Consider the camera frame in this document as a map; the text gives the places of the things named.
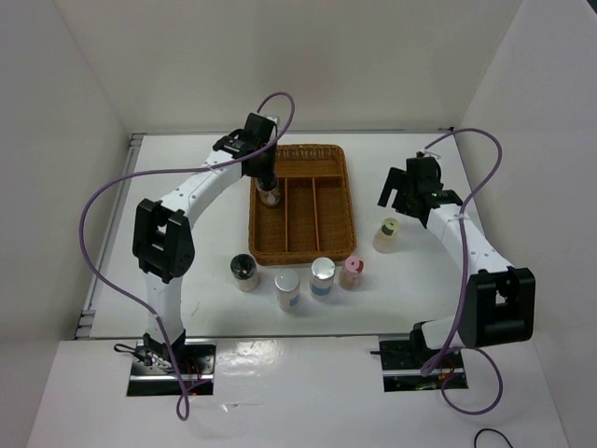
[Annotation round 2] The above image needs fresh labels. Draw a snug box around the black cable on floor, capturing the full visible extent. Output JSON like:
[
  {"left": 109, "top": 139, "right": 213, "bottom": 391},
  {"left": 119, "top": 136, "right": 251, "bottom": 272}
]
[{"left": 474, "top": 427, "right": 514, "bottom": 448}]

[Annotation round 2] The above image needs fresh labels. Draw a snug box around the orange wicker divided basket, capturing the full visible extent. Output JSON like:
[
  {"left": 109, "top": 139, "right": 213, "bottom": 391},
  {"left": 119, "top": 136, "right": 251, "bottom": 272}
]
[{"left": 248, "top": 144, "right": 357, "bottom": 266}]

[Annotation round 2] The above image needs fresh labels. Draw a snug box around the small black-lid spice jar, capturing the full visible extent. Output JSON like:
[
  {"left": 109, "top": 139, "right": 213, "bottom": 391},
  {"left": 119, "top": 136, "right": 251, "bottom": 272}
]
[{"left": 257, "top": 175, "right": 281, "bottom": 207}]

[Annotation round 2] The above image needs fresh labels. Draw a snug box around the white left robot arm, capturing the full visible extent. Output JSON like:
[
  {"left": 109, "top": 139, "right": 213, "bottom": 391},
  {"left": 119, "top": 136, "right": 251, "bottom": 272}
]
[{"left": 132, "top": 113, "right": 277, "bottom": 373}]

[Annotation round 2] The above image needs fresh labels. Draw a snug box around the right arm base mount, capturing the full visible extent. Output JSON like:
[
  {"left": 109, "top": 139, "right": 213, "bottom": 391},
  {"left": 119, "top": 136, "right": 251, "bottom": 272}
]
[{"left": 369, "top": 339, "right": 468, "bottom": 393}]

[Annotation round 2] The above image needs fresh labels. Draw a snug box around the silver-lid blue-label shaker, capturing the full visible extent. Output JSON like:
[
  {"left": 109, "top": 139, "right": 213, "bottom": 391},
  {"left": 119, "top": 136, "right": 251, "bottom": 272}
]
[{"left": 310, "top": 257, "right": 336, "bottom": 300}]

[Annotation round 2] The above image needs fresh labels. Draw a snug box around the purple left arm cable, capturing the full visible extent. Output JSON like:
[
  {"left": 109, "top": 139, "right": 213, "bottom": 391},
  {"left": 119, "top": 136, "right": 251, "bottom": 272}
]
[{"left": 78, "top": 91, "right": 297, "bottom": 421}]

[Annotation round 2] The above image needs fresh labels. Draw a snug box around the pink-lid spice bottle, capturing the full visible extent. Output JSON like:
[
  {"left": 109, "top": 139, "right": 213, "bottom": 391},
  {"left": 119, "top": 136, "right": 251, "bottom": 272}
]
[{"left": 339, "top": 255, "right": 364, "bottom": 290}]

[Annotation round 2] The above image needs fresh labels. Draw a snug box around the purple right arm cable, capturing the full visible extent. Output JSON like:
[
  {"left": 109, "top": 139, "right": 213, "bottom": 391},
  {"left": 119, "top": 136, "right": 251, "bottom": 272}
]
[{"left": 419, "top": 129, "right": 505, "bottom": 415}]

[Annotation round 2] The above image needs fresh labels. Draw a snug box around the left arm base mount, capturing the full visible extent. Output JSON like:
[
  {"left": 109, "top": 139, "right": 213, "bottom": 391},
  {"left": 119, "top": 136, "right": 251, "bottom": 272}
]
[{"left": 113, "top": 339, "right": 216, "bottom": 397}]

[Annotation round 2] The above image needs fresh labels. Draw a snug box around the black-lid seasoning jar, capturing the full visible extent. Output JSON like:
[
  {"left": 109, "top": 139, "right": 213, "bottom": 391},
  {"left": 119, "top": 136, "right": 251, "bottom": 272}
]
[{"left": 229, "top": 254, "right": 260, "bottom": 292}]

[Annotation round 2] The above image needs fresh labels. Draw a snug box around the white-lid blue-label shaker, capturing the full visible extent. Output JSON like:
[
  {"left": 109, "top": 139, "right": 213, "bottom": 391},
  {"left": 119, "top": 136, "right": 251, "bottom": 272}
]
[{"left": 274, "top": 269, "right": 300, "bottom": 312}]

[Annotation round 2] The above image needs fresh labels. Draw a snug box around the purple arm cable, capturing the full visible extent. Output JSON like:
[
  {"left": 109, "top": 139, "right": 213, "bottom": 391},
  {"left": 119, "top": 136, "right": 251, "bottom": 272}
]
[
  {"left": 419, "top": 129, "right": 505, "bottom": 415},
  {"left": 78, "top": 91, "right": 297, "bottom": 421}
]

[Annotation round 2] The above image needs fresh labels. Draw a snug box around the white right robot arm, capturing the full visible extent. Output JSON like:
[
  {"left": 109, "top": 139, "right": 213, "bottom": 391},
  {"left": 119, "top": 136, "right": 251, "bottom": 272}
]
[{"left": 378, "top": 152, "right": 535, "bottom": 367}]

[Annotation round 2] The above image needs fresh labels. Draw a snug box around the yellow-lid spice bottle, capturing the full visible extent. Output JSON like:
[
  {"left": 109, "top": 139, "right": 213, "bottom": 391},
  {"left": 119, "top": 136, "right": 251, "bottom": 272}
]
[{"left": 372, "top": 217, "right": 400, "bottom": 253}]

